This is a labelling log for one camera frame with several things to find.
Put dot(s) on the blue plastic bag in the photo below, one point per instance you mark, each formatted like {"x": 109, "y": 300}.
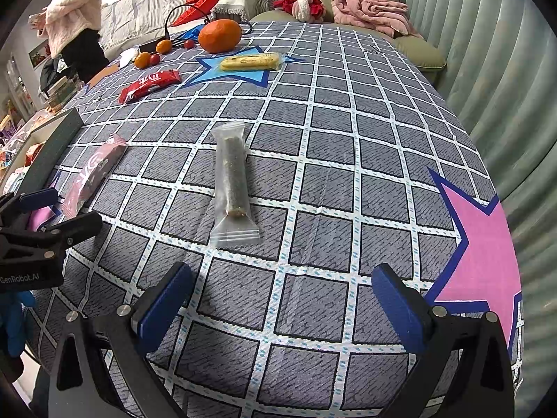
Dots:
{"x": 191, "y": 32}

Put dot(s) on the grey storage box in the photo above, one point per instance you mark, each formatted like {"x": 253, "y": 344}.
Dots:
{"x": 61, "y": 135}

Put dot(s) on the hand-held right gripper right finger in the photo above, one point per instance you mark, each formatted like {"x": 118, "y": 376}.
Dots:
{"x": 400, "y": 309}

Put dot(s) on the yellow biscuit bar clear wrapper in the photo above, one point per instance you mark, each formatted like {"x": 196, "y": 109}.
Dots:
{"x": 248, "y": 62}

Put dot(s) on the pile of colourful packets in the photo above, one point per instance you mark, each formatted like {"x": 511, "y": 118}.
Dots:
{"x": 11, "y": 135}

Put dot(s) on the white tissue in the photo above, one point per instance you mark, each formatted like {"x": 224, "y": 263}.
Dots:
{"x": 127, "y": 57}

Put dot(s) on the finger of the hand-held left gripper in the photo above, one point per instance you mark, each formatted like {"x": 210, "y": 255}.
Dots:
{"x": 39, "y": 198}
{"x": 74, "y": 225}

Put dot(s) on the dark bar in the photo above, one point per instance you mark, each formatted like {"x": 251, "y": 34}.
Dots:
{"x": 230, "y": 174}

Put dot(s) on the stack of books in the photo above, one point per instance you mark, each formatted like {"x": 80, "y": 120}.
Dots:
{"x": 63, "y": 91}

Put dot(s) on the green pleated curtain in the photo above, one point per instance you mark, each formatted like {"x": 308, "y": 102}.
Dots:
{"x": 478, "y": 52}

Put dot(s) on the small orange kumquat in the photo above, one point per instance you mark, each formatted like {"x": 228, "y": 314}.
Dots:
{"x": 142, "y": 59}
{"x": 163, "y": 46}

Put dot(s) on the grey checked tablecloth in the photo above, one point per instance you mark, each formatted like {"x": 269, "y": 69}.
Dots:
{"x": 326, "y": 139}

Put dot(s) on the grey striped sofa cover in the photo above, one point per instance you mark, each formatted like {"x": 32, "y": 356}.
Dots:
{"x": 130, "y": 17}

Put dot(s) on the long red snack packet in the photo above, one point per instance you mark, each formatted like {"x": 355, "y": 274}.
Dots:
{"x": 150, "y": 85}

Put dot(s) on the small wall picture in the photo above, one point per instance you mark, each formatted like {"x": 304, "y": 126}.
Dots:
{"x": 38, "y": 54}

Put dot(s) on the long pink snack packet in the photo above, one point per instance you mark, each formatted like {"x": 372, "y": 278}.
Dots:
{"x": 93, "y": 172}

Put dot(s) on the pink blanket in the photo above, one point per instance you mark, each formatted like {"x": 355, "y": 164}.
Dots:
{"x": 365, "y": 8}

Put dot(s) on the red white plush toy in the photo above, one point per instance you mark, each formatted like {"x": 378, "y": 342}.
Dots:
{"x": 302, "y": 6}

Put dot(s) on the black power bank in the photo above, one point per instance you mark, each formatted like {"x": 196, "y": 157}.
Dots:
{"x": 148, "y": 46}

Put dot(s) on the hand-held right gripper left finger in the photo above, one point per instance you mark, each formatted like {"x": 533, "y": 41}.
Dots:
{"x": 163, "y": 309}

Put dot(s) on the large orange mandarin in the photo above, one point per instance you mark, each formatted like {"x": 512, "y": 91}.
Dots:
{"x": 219, "y": 35}

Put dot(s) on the person's left hand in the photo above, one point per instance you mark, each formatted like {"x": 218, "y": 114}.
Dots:
{"x": 13, "y": 322}

